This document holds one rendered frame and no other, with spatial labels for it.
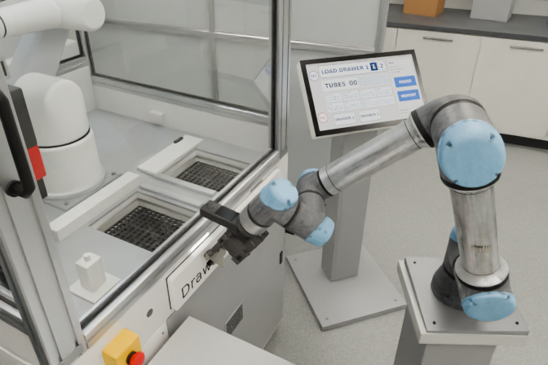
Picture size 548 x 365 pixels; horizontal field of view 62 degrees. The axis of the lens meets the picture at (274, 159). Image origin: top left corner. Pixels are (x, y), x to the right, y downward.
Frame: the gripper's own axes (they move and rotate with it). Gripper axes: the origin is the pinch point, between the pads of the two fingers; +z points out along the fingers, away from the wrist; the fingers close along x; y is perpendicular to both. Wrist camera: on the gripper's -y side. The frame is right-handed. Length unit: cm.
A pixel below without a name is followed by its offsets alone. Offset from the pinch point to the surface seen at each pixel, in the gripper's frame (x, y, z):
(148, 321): -22.3, 0.9, 6.9
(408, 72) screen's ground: 111, 8, -31
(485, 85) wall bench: 297, 66, 5
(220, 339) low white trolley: -12.5, 17.6, 6.4
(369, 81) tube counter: 96, -1, -23
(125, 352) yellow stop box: -34.1, 1.6, 0.1
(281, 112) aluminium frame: 49, -15, -15
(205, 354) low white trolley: -18.1, 17.0, 6.8
